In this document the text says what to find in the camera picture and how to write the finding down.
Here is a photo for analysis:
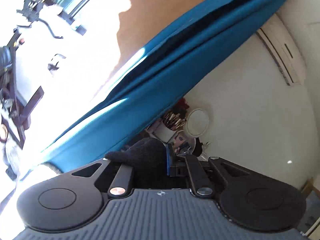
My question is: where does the bunch of makeup brushes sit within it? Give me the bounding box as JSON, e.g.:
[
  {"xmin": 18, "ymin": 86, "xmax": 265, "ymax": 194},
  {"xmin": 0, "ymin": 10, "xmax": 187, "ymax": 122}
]
[{"xmin": 162, "ymin": 111, "xmax": 187, "ymax": 132}]

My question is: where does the round vanity mirror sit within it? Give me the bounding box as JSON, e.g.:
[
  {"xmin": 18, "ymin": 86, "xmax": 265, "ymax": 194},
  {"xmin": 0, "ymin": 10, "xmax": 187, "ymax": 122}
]
[{"xmin": 186, "ymin": 108, "xmax": 209, "ymax": 137}]

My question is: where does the white air conditioner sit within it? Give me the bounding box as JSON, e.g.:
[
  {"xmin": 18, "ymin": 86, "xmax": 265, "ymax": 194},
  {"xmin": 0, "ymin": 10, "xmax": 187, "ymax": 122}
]
[{"xmin": 256, "ymin": 14, "xmax": 308, "ymax": 87}]

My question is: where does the white brush holder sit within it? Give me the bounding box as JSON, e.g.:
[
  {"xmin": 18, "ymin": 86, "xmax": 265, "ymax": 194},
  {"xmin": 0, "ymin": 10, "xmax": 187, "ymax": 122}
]
[{"xmin": 154, "ymin": 122, "xmax": 175, "ymax": 143}]

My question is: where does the dark knitted garment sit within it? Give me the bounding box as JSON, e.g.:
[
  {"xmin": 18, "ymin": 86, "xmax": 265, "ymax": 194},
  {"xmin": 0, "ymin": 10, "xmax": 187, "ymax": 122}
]
[{"xmin": 105, "ymin": 137, "xmax": 175, "ymax": 188}]

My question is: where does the teal curtain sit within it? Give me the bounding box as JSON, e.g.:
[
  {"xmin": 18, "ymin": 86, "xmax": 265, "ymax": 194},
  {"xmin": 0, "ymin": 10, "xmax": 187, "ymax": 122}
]
[{"xmin": 37, "ymin": 0, "xmax": 308, "ymax": 170}]

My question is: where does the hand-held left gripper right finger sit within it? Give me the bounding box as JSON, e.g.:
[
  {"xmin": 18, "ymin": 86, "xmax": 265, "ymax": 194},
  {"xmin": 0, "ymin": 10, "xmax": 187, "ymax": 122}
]
[{"xmin": 164, "ymin": 143, "xmax": 252, "ymax": 198}]

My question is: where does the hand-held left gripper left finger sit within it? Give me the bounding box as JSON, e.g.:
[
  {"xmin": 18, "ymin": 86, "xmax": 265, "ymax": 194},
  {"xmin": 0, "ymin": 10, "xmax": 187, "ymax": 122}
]
[{"xmin": 71, "ymin": 158, "xmax": 135, "ymax": 198}]

